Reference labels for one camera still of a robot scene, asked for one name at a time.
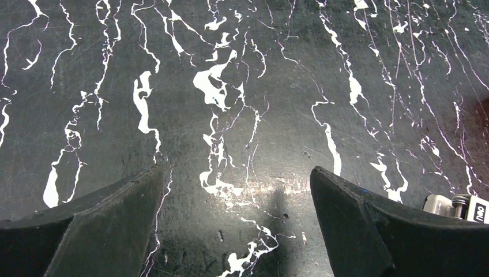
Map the black silver stapler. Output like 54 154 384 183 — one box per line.
423 194 488 224

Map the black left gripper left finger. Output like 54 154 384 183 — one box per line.
1 165 164 276

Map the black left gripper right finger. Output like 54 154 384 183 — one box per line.
310 166 488 276

